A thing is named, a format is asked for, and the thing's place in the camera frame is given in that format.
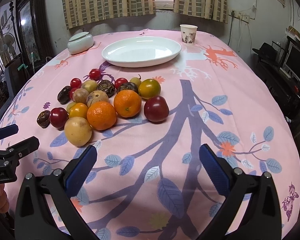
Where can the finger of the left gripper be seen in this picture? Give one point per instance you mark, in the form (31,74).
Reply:
(24,147)
(8,131)

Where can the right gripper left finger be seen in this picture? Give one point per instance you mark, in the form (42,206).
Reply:
(33,219)

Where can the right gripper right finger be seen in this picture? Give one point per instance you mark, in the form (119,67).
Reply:
(262,218)

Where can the small dark red plum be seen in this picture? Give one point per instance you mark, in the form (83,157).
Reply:
(58,117)

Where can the large yellow passion fruit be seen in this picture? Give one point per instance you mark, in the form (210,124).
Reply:
(78,131)

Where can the small green longan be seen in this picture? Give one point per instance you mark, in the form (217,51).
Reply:
(69,106)

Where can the small yellow tomato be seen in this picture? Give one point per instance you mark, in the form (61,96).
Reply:
(78,110)

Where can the red cherry tomato hidden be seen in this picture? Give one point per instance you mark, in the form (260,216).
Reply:
(71,93)

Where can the orange tangerine front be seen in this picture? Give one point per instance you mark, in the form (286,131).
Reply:
(101,115)

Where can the orange tangerine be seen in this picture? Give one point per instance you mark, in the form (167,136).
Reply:
(127,103)
(101,115)

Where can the tan round fruit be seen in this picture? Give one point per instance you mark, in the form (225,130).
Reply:
(80,95)

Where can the red cherry tomato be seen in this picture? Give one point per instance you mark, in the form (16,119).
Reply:
(95,74)
(75,83)
(119,82)

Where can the speckled tan passion fruit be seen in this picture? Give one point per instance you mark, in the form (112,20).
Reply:
(96,96)

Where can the yellowish round fruit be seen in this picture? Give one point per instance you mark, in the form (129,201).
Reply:
(89,85)

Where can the large dark red plum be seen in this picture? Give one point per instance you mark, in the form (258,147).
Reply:
(156,109)

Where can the dark purple mangosteen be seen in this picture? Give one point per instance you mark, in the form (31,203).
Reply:
(129,86)

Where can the small longan with stem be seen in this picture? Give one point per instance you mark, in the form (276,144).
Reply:
(136,80)

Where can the green yellow tomato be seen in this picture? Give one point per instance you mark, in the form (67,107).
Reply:
(149,88)

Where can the person left hand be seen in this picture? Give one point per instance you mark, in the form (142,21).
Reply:
(4,203)

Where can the dark wooden cabinet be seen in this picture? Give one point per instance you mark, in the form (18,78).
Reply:
(33,31)

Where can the pink patterned tablecloth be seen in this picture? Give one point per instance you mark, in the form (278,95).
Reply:
(148,181)

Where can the white lidded ceramic jar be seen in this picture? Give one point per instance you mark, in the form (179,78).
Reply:
(80,42)

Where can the white oval plate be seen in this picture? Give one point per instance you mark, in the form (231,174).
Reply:
(143,51)

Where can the computer monitor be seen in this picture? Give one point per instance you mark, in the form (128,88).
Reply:
(292,60)

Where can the black hat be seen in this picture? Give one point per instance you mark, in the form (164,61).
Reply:
(266,51)

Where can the patterned paper cup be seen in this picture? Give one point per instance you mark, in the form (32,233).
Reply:
(188,33)

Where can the wall power strip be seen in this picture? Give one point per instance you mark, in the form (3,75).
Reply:
(240,16)

